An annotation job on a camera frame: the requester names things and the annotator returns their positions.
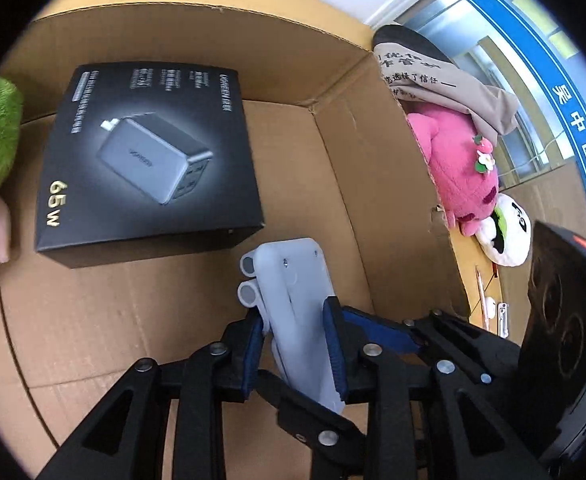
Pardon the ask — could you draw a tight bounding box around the thin pen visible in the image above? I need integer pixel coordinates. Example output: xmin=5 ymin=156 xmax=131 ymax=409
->
xmin=475 ymin=267 xmax=489 ymax=332

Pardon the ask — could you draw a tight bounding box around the brown cardboard box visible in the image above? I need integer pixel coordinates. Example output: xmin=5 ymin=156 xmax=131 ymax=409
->
xmin=0 ymin=0 xmax=485 ymax=480

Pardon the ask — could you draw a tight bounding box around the blue window band decal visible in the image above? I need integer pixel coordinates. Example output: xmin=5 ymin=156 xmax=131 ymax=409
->
xmin=466 ymin=0 xmax=586 ymax=262

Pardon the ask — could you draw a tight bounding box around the beige printed cloth bag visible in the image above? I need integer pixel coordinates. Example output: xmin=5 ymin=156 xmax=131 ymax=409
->
xmin=372 ymin=25 xmax=522 ymax=137

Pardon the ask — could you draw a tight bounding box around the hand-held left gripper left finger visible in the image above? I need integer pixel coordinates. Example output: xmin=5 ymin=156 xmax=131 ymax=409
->
xmin=38 ymin=310 xmax=269 ymax=480

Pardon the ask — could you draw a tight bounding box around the grey plastic part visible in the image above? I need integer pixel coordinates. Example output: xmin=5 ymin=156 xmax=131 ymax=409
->
xmin=238 ymin=238 xmax=347 ymax=414

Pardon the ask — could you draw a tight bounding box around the small white device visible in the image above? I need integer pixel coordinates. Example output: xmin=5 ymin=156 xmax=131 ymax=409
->
xmin=484 ymin=297 xmax=509 ymax=339

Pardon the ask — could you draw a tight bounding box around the small panda plush toy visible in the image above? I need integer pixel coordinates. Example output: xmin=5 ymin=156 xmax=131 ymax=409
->
xmin=474 ymin=192 xmax=532 ymax=267

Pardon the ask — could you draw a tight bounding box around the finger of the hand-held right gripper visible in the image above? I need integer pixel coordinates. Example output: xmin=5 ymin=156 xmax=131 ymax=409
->
xmin=258 ymin=372 xmax=366 ymax=448
xmin=340 ymin=307 xmax=521 ymax=391

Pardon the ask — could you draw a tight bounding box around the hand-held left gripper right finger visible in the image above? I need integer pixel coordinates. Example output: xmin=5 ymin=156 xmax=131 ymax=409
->
xmin=320 ymin=297 xmax=549 ymax=480

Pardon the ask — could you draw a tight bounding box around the pink plush toy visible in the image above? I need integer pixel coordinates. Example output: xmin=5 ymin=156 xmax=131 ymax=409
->
xmin=405 ymin=105 xmax=500 ymax=239

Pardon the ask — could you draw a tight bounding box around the black charger packaging box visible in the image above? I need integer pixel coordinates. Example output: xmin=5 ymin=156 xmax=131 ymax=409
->
xmin=34 ymin=62 xmax=266 ymax=270

